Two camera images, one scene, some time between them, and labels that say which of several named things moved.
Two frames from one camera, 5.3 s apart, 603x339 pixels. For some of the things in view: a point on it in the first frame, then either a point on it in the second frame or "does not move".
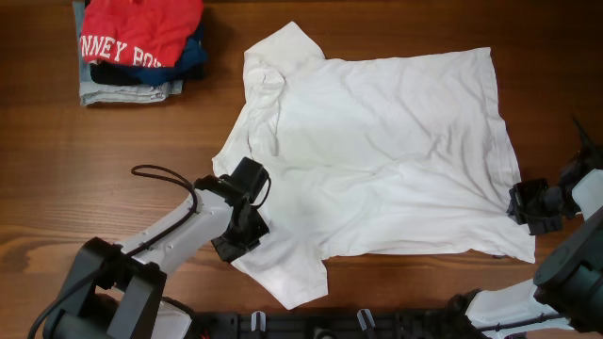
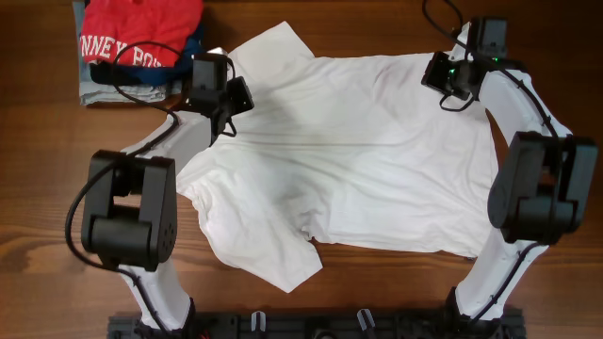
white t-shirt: [384, 153] does not move
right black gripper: [528, 207] -> [448, 88]
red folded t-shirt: [142, 33] does not move
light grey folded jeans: [93, 92] does not move
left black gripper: [242, 240] -> [222, 121]
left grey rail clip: [253, 321] does not move
